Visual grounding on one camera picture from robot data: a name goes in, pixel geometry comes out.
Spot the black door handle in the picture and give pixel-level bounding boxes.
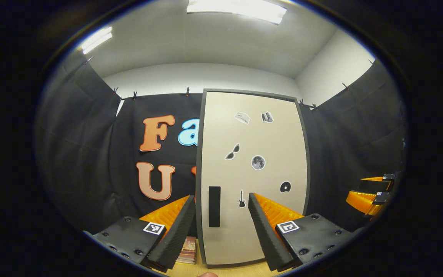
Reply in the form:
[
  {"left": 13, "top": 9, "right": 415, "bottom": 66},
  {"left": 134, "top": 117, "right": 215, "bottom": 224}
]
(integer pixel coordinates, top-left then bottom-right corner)
[{"left": 208, "top": 186, "right": 221, "bottom": 228}]

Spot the row of black cloth clips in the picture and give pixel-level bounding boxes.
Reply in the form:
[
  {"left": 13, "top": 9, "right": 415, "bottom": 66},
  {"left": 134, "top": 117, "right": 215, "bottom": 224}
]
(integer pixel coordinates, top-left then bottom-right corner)
[{"left": 85, "top": 57, "right": 376, "bottom": 111}]

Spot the grey cabinet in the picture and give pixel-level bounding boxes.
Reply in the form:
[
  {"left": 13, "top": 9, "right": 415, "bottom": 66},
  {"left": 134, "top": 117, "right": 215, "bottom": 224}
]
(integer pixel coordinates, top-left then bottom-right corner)
[{"left": 195, "top": 88, "right": 311, "bottom": 269}]

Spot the narrow ceiling light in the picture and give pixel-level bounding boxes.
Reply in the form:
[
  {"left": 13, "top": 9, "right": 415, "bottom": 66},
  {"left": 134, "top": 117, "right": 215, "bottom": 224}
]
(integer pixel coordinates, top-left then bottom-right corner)
[{"left": 80, "top": 26, "right": 113, "bottom": 54}]

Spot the stack of books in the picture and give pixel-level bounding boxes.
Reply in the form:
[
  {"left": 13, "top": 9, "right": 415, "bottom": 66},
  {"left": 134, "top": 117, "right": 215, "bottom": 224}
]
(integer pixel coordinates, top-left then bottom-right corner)
[{"left": 175, "top": 236, "right": 197, "bottom": 265}]

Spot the black backdrop cloth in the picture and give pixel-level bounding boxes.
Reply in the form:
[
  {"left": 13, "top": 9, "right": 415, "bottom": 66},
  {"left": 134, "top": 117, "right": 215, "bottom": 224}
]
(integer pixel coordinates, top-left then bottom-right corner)
[{"left": 35, "top": 52, "right": 406, "bottom": 235}]

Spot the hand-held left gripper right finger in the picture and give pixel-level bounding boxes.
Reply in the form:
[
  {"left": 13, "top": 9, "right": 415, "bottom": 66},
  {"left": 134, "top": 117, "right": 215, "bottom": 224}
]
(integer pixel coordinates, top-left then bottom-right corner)
[{"left": 248, "top": 192, "right": 362, "bottom": 272}]

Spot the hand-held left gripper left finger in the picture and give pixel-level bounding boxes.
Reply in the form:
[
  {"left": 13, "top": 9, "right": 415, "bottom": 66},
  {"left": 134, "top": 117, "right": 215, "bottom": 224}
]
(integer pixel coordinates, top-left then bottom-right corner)
[{"left": 85, "top": 194, "right": 197, "bottom": 272}]

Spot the large ceiling light panel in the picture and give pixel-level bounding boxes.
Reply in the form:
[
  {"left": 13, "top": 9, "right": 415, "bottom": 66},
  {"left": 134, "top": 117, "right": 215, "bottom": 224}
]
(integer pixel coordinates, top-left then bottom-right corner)
[{"left": 186, "top": 0, "right": 287, "bottom": 24}]

